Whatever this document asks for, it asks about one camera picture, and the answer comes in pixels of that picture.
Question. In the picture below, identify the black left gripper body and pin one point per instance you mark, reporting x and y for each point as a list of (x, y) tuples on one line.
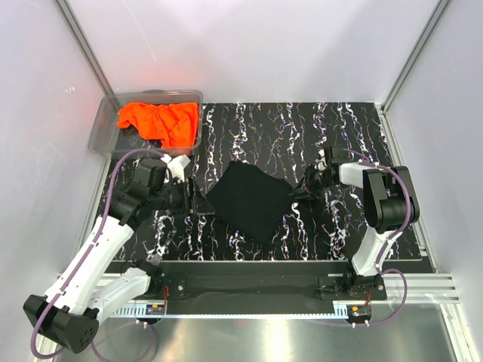
[(175, 197)]

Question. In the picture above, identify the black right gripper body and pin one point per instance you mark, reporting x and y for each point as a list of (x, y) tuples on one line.
[(317, 180)]

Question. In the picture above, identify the black t shirt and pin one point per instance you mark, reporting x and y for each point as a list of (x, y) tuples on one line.
[(250, 200)]

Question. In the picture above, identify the clear plastic bin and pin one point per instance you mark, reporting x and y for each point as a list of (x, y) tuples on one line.
[(112, 142)]

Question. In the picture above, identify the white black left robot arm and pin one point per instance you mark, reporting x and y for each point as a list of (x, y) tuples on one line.
[(69, 313)]

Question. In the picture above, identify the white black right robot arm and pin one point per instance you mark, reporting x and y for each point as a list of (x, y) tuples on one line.
[(390, 206)]

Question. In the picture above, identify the orange t shirt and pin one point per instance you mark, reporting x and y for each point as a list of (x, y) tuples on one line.
[(174, 125)]

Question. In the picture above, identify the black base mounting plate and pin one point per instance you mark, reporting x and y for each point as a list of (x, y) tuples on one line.
[(251, 305)]

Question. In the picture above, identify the right black connector box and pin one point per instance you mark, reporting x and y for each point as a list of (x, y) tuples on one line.
[(359, 314)]

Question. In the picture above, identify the white slotted cable duct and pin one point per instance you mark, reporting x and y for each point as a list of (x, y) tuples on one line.
[(133, 310)]

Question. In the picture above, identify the aluminium front rail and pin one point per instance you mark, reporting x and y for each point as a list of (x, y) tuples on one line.
[(391, 286)]

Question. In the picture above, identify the right aluminium frame post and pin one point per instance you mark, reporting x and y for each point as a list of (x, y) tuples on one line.
[(437, 15)]

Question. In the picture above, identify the aluminium frame post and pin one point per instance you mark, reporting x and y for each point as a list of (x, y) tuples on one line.
[(437, 15), (75, 28)]

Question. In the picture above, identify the left aluminium frame post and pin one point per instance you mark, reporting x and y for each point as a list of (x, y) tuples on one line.
[(75, 28)]

